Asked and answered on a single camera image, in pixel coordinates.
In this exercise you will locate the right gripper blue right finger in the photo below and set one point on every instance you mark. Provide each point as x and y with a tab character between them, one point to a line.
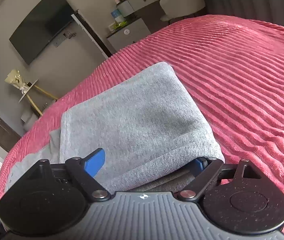
206	171

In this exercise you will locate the white fluffy chair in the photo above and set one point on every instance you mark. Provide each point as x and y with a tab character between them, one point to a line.
180	8

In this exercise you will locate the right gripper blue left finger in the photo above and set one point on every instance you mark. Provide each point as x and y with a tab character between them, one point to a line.
82	172

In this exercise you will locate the white waste bin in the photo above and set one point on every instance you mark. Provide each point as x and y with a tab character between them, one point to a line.
28	118

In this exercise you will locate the gold leg side shelf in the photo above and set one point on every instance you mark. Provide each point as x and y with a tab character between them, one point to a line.
38	97

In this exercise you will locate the black wall television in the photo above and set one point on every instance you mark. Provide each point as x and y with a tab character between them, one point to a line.
44	22

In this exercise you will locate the white tall floor panel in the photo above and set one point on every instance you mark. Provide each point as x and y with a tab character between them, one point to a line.
87	28

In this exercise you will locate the cream flower bouquet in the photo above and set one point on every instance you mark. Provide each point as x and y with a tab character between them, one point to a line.
14	78

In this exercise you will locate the small white cabinet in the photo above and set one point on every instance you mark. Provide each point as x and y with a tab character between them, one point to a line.
129	34

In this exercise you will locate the pink ribbed bedspread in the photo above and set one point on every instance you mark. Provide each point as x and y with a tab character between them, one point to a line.
232	67

